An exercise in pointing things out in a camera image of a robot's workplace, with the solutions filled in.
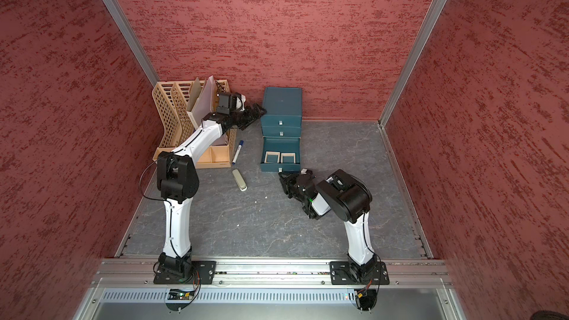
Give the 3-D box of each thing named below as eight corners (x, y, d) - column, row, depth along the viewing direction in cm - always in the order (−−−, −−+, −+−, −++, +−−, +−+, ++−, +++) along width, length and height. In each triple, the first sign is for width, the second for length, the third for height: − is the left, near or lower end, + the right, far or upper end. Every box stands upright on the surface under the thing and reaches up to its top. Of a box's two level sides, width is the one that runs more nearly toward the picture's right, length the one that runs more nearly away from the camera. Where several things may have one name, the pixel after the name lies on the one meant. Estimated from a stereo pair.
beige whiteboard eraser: (241, 193, 96) (240, 189, 93) (230, 175, 101) (229, 171, 98) (249, 188, 97) (248, 184, 94) (238, 171, 103) (236, 167, 100)
